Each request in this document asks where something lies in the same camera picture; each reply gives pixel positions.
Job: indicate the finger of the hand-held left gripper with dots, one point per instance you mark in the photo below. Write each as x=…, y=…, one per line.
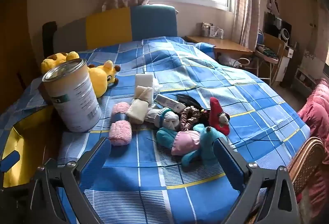
x=10, y=160

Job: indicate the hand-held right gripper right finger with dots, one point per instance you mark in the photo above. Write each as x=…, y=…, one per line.
x=230, y=165

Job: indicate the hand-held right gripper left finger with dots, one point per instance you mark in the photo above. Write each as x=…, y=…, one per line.
x=96, y=159

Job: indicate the gold cardboard box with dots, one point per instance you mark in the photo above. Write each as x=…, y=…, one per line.
x=23, y=141

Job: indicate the teal plush toy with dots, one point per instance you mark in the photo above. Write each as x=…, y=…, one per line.
x=205, y=141

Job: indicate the pink towel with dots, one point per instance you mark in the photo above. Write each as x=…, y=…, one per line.
x=120, y=134

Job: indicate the red plush pouch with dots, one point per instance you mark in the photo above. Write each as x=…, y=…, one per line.
x=216, y=116

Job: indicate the brown scrunchie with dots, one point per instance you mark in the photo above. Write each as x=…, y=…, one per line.
x=189, y=118

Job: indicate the white knit glove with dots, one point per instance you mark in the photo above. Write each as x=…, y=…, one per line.
x=169, y=118

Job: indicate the black feathery hair piece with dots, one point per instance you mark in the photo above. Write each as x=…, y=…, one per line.
x=187, y=100

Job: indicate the blue tissue packet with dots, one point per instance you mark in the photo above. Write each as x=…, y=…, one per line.
x=167, y=103

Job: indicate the white foam block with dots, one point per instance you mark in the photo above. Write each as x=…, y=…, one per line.
x=144, y=80

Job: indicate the blue checked bedsheet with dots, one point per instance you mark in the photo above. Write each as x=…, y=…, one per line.
x=180, y=188

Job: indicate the white metal powder can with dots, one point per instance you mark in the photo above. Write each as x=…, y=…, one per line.
x=74, y=100

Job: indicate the wicker chair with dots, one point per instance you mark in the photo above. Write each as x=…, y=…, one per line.
x=305, y=159

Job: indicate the yellow plush toy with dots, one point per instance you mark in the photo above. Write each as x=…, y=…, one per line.
x=102, y=77

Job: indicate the white crumpled wrapper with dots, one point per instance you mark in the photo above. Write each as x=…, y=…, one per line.
x=157, y=86

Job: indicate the wooden wardrobe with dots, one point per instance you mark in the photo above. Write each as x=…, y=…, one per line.
x=12, y=59

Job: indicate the white metal stool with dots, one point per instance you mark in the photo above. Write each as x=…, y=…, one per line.
x=245, y=62

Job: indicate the pink quilt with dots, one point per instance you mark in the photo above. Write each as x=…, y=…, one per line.
x=316, y=106

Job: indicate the white cabinet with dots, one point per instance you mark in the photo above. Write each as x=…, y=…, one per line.
x=284, y=65

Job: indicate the wooden desk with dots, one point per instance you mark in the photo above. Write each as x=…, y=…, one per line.
x=226, y=45

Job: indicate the wooden chair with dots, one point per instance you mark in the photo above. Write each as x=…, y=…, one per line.
x=272, y=41

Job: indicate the grey yellow blue headboard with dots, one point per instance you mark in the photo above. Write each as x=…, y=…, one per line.
x=108, y=26

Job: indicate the clear desk organiser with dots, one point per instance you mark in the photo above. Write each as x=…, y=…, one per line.
x=212, y=31

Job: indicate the black monitor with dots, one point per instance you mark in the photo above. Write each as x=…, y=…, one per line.
x=275, y=23

